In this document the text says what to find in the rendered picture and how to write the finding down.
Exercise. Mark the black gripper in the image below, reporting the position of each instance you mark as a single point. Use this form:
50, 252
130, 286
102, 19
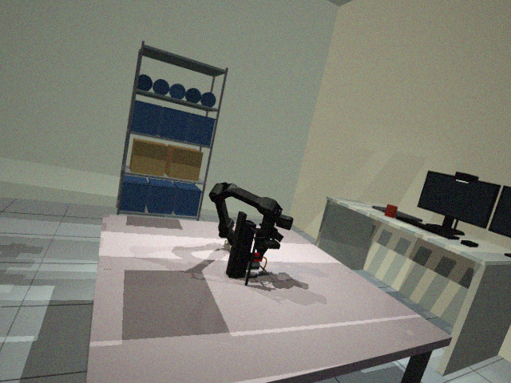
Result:
266, 231

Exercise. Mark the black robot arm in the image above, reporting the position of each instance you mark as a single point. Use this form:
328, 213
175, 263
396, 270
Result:
269, 208

